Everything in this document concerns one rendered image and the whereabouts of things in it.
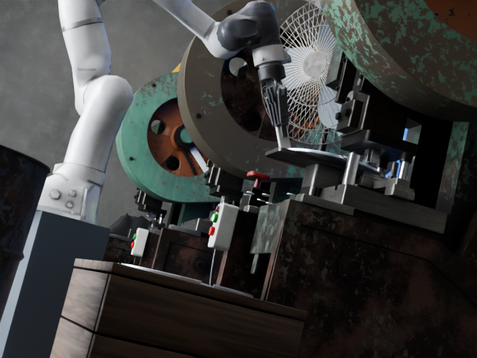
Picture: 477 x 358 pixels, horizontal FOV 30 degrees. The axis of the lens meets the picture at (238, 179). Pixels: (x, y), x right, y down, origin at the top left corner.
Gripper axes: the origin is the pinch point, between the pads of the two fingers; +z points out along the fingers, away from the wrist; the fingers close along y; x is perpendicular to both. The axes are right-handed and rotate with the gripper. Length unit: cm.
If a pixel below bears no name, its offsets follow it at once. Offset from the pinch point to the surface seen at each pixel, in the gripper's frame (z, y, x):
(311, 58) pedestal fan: -33, -75, 46
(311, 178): 12.4, 3.6, 4.7
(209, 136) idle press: -15, -131, 17
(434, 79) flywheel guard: -5, 48, 22
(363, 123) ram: -0.2, 8.0, 21.0
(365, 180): 15.5, 8.4, 18.6
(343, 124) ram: -1.1, 1.8, 18.1
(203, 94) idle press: -33, -132, 18
